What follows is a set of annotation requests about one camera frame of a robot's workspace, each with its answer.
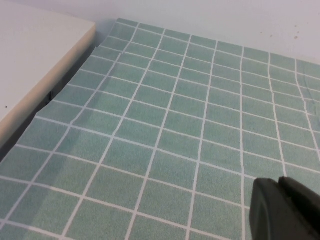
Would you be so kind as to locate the green checked tablecloth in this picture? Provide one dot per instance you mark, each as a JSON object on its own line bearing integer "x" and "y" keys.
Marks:
{"x": 175, "y": 130}

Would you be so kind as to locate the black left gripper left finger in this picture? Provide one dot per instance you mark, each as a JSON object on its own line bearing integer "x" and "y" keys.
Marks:
{"x": 270, "y": 215}

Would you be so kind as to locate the white board panel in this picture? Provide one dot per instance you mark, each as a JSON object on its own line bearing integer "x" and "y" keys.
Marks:
{"x": 37, "y": 62}

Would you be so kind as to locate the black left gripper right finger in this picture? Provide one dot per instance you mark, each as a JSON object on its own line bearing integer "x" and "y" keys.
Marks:
{"x": 302, "y": 197}

